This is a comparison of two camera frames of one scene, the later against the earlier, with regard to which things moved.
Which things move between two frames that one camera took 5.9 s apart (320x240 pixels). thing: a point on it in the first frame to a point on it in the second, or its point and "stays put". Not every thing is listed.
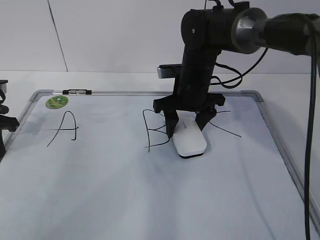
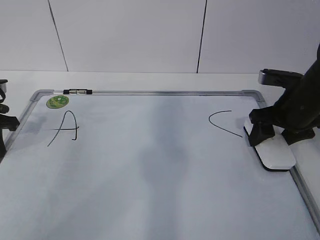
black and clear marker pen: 77,92 stays put
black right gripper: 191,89 to 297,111
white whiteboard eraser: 188,137 to 275,152
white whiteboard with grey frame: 99,165 stays put
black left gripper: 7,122 stays put
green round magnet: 56,102 stays put
